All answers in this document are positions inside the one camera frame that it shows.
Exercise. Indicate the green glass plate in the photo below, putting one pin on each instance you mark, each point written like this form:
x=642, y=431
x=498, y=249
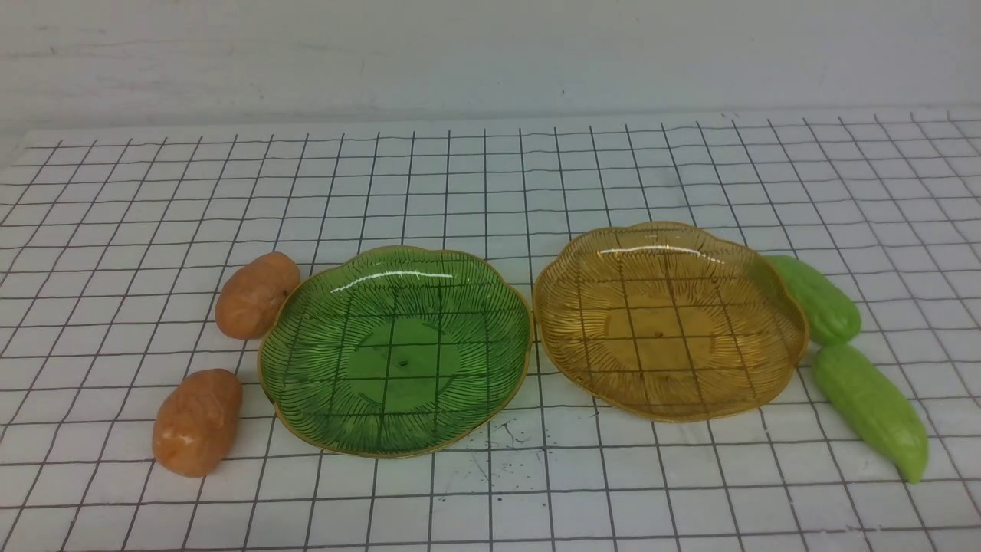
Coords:
x=400, y=351

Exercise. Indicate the brown potato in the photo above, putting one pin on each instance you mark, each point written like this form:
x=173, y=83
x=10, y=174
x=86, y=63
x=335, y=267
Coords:
x=196, y=425
x=250, y=301

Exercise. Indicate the white grid table mat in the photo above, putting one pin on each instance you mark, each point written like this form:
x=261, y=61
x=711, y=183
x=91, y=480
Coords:
x=116, y=242

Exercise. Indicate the amber glass plate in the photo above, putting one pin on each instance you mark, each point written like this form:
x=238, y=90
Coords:
x=669, y=322

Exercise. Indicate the green bitter gourd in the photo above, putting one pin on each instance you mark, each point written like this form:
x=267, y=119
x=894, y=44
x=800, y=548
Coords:
x=873, y=407
x=833, y=317

